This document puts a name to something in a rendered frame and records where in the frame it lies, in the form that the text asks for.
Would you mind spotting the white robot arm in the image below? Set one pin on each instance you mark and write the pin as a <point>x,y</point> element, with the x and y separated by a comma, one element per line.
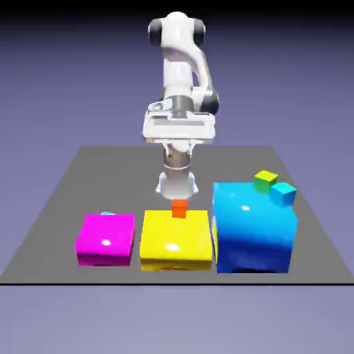
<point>177,49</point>

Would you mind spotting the large magenta box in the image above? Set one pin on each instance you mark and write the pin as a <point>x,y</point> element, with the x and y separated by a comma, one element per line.
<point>105,235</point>

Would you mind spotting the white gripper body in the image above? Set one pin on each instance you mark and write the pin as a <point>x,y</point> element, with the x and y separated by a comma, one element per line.
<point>179,130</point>

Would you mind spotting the small cyan cube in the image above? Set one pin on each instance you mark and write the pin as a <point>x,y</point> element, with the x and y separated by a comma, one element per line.
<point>107,213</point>
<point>284,194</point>

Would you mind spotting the small orange cube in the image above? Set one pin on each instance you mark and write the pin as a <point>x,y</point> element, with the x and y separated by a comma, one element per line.
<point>179,209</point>

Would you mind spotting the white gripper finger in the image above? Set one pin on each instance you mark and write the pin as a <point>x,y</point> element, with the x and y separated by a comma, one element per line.
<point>167,147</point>
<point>190,147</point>

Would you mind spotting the large blue box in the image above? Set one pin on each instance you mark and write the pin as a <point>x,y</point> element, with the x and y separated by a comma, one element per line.
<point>253,232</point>

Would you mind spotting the small green cube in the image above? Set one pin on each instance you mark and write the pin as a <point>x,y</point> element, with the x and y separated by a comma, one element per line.
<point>264,182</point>

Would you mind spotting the large yellow box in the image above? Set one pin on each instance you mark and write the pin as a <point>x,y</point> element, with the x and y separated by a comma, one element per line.
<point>175,237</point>

